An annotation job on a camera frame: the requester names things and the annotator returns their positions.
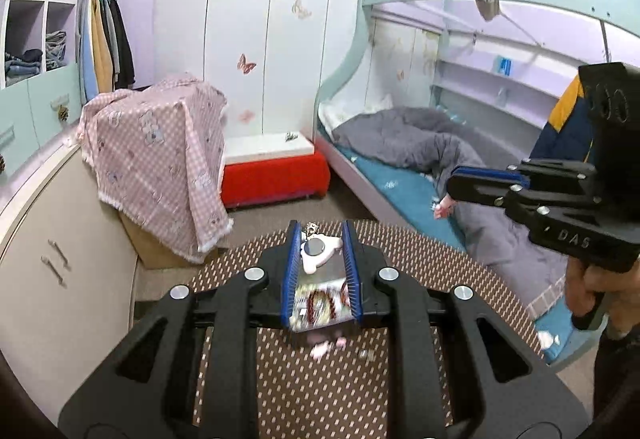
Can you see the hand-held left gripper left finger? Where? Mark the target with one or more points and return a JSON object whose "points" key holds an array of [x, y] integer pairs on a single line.
{"points": [[289, 289]]}

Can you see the mustard yellow hanging garment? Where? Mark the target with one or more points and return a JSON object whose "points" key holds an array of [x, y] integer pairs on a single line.
{"points": [[102, 54]]}

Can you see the pink hair clip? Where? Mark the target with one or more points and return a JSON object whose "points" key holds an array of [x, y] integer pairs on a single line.
{"points": [[325, 348]]}

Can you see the faded butterfly sticker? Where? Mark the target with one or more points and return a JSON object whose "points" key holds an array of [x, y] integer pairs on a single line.
{"points": [[246, 115]]}

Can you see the red storage bench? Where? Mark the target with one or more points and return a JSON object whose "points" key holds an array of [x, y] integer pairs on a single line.
{"points": [[275, 174]]}

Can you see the pink bear print cloth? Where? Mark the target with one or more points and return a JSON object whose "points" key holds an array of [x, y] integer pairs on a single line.
{"points": [[155, 159]]}

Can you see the teal bed sheet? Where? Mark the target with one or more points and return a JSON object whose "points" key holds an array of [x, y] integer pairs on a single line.
{"points": [[400, 189]]}

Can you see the dark jewelry box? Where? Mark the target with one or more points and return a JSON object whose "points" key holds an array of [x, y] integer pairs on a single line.
{"points": [[322, 304]]}

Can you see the cardboard box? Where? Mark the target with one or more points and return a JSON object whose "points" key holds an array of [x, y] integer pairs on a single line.
{"points": [[155, 249]]}

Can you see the pale butterfly sticker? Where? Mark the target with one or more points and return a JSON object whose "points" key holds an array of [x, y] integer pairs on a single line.
{"points": [[301, 8]]}

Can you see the person's right hand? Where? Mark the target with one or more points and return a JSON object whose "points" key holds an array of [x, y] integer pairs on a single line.
{"points": [[625, 304]]}

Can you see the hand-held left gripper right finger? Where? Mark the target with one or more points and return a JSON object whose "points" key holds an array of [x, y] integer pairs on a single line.
{"points": [[352, 289]]}

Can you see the brown dotted tablecloth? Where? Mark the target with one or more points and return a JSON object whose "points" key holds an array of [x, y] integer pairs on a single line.
{"points": [[320, 389]]}

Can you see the dark hanging jackets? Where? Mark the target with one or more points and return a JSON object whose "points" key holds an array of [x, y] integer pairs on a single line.
{"points": [[122, 49]]}

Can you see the pink butterfly sticker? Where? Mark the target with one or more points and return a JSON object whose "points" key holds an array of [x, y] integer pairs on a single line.
{"points": [[246, 64]]}

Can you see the blue wall holder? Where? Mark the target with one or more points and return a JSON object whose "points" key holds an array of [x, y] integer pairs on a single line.
{"points": [[502, 65]]}

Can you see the navy and yellow jacket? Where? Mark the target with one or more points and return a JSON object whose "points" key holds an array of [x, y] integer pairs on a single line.
{"points": [[565, 119]]}

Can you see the grey duvet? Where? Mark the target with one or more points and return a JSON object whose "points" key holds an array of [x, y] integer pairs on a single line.
{"points": [[400, 139]]}

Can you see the folded dark jeans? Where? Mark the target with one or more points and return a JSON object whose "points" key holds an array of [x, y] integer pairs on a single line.
{"points": [[22, 64]]}

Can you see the cream low cabinet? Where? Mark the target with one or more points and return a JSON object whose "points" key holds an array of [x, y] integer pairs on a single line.
{"points": [[60, 244]]}

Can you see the folded light jeans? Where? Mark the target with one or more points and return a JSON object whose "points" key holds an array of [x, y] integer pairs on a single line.
{"points": [[56, 49]]}

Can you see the lilac stair shelf cabinet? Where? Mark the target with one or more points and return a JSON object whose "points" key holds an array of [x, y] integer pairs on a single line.
{"points": [[50, 89]]}

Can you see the light blue hanging garment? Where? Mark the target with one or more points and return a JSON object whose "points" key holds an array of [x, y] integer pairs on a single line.
{"points": [[89, 64]]}

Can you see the brown hanging cloth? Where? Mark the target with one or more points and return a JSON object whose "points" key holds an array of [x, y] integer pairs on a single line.
{"points": [[487, 9]]}

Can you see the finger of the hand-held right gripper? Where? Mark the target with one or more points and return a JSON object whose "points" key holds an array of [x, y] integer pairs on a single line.
{"points": [[480, 175], [570, 234]]}

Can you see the silver hair clip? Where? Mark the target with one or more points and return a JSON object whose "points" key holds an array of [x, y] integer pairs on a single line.
{"points": [[291, 136]]}

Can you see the white wardrobe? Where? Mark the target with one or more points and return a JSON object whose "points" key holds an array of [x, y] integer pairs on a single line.
{"points": [[260, 19]]}

